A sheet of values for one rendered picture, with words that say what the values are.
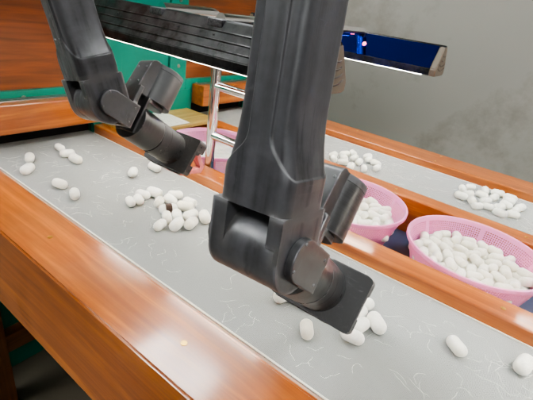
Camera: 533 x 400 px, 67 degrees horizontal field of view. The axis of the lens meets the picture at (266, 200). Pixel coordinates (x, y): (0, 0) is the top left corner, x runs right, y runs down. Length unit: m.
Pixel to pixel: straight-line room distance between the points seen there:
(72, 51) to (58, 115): 0.58
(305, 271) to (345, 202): 0.09
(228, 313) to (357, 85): 1.93
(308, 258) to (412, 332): 0.38
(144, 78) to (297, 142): 0.41
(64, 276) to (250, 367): 0.30
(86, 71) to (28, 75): 0.61
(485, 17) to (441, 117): 0.48
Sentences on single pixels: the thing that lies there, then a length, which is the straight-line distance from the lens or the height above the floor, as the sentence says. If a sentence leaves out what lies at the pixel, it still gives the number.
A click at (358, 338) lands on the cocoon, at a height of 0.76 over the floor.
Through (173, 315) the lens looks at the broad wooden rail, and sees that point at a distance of 0.56.
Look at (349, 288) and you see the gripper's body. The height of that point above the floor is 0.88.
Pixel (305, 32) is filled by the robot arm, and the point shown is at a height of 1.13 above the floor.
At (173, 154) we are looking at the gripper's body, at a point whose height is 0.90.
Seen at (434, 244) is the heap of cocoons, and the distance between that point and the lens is 0.91.
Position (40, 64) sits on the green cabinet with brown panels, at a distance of 1.20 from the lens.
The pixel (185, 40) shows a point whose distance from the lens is 0.75.
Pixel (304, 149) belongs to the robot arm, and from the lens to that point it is 0.28.
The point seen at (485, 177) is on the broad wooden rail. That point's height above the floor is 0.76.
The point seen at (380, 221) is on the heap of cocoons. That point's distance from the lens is 0.96.
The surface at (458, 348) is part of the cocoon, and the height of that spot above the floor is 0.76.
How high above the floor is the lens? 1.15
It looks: 26 degrees down
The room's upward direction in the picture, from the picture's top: 9 degrees clockwise
